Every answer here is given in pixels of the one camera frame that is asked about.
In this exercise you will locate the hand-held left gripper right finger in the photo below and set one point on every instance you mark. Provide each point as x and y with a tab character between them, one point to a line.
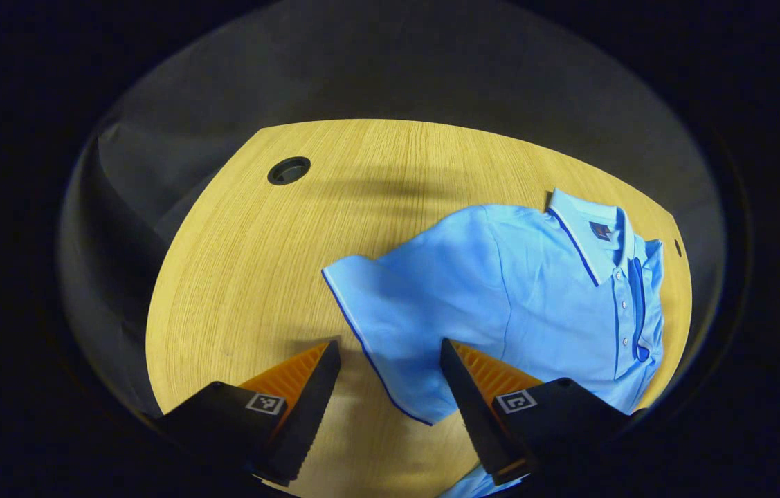
476	415

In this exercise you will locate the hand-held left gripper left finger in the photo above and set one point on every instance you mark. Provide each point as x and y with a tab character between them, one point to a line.
306	408

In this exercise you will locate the light blue T-shirt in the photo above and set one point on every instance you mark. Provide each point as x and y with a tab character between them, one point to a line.
500	290

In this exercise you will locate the black backdrop cloth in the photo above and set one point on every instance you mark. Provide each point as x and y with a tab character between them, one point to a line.
431	69

